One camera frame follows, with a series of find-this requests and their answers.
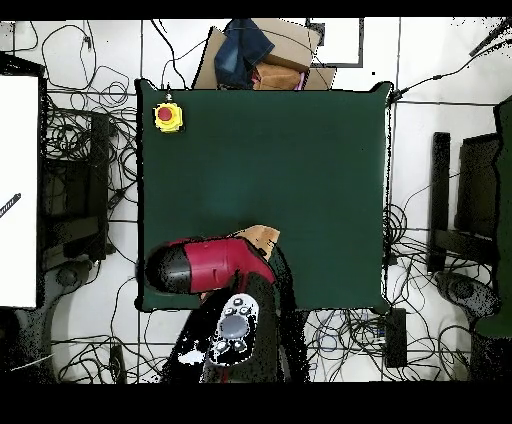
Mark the tan terry towel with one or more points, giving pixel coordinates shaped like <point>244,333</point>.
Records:
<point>260,236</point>

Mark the black flat bar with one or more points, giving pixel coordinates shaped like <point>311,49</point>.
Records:
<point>439,200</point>

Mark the white flat panel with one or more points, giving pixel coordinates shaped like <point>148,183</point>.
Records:
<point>18,180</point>

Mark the dark green table cloth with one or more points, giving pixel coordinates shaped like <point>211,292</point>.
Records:
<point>260,160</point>

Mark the yellow emergency stop button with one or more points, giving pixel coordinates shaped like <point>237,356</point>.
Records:
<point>168,120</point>

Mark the orange folded cloth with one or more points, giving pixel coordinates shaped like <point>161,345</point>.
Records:
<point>276,78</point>

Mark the blue denim jeans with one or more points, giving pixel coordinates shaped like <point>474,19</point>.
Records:
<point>240,52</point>

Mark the black equipment rack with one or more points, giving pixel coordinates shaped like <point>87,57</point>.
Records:
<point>476,180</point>
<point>98,160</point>

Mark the brown cardboard box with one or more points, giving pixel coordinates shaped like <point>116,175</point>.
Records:
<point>288,40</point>

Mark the black power box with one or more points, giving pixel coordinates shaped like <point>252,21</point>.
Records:
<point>396,340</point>

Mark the black stand base foot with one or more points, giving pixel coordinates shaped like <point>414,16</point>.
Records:
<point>460,290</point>
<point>68,276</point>

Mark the striped black rod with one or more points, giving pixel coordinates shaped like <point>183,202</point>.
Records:
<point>12,202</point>

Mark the black tripod rod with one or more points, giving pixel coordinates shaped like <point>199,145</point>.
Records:
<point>490,38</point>

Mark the black rectangular frame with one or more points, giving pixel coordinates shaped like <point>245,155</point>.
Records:
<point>340,65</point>

